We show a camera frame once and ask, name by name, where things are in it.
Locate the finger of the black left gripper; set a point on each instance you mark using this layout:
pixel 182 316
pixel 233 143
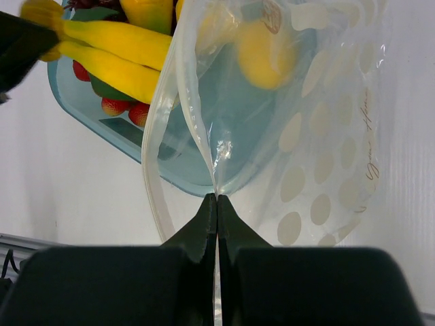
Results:
pixel 22 44

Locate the teal plastic tray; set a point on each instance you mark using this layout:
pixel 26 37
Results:
pixel 142 136

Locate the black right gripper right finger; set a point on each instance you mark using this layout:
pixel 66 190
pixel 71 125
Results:
pixel 233 235

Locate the red strawberries with leaves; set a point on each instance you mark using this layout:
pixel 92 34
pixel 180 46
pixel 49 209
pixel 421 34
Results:
pixel 113 102

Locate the yellow pear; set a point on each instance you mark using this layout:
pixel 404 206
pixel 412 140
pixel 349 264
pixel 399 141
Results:
pixel 155 15

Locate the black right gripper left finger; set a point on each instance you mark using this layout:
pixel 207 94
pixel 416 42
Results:
pixel 187 271

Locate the yellow banana bunch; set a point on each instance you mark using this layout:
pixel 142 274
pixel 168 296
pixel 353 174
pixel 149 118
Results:
pixel 128 58

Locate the clear dotted zip bag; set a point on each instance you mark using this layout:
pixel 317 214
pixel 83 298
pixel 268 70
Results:
pixel 321 204

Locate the dark red grape bunch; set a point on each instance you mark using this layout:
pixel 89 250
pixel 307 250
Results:
pixel 88 4

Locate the aluminium mounting rail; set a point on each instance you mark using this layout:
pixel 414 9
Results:
pixel 23 247

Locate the yellow lemon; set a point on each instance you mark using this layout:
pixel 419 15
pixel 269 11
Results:
pixel 266 56

